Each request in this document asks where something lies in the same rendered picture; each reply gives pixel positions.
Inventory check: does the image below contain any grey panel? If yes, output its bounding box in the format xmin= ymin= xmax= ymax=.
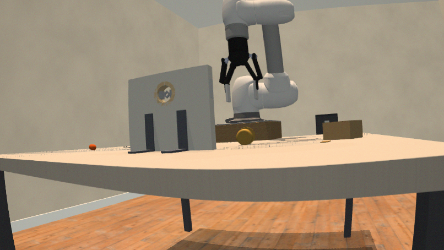
xmin=128 ymin=64 xmax=216 ymax=151

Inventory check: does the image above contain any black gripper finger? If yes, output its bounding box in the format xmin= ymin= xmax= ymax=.
xmin=239 ymin=53 xmax=263 ymax=100
xmin=219 ymin=56 xmax=236 ymax=102

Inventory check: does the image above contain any brass door knob with grey square spindle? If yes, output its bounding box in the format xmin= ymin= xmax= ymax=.
xmin=236 ymin=127 xmax=255 ymax=145

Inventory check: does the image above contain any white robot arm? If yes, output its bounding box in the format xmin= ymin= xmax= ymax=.
xmin=222 ymin=0 xmax=298 ymax=123

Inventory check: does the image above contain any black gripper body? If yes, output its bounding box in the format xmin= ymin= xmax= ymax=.
xmin=228 ymin=37 xmax=250 ymax=67

